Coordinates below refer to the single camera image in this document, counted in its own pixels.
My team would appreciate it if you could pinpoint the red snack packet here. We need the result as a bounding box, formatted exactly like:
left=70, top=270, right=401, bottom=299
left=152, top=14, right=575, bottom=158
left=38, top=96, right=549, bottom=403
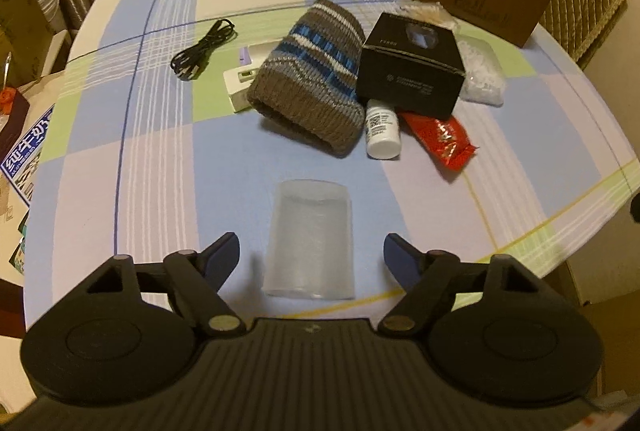
left=400, top=112, right=477, bottom=172

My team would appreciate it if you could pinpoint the white pill bottle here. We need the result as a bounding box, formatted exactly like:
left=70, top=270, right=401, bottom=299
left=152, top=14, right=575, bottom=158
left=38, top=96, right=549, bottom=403
left=364, top=100, right=401, bottom=160

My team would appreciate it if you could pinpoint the translucent plastic cup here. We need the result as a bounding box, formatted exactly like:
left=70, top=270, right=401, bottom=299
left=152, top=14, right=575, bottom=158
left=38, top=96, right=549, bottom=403
left=262, top=180, right=355, bottom=300

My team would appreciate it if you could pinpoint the checked pastel tablecloth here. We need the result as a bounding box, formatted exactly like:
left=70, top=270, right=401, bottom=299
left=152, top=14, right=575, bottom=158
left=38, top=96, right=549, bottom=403
left=25, top=0, right=639, bottom=321

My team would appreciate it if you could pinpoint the bag of white small items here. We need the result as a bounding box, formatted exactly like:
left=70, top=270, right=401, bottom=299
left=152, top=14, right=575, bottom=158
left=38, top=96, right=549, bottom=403
left=457, top=36, right=506, bottom=107

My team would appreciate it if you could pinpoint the blue milk box lying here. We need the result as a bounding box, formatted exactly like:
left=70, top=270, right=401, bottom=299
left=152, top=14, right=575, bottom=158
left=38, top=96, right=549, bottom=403
left=1, top=105, right=54, bottom=207

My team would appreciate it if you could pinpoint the small black product box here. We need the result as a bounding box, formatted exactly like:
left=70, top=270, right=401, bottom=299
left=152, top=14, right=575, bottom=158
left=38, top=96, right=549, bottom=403
left=356, top=12, right=465, bottom=120

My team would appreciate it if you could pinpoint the grey blue knitted beanie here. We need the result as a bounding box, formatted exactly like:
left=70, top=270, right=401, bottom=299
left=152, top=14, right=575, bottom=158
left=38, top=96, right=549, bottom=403
left=247, top=0, right=364, bottom=157

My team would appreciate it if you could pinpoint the white charger adapter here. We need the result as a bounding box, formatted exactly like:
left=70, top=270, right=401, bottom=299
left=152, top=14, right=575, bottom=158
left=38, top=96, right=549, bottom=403
left=222, top=39, right=280, bottom=113

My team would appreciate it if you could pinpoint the dark red tray with items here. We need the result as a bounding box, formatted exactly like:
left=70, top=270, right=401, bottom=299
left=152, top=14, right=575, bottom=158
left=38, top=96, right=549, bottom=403
left=0, top=88, right=29, bottom=159

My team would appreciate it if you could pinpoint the bag of cotton swabs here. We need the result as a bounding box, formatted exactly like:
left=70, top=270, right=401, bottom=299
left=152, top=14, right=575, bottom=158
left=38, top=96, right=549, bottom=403
left=399, top=1, right=460, bottom=32

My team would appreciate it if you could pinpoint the brown paper bag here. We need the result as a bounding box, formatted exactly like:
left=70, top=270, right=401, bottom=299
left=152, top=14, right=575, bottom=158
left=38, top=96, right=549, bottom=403
left=1, top=0, right=66, bottom=87

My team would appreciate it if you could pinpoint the black usb cable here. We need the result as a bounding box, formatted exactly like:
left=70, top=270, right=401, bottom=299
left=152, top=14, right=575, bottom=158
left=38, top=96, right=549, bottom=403
left=169, top=17, right=239, bottom=82

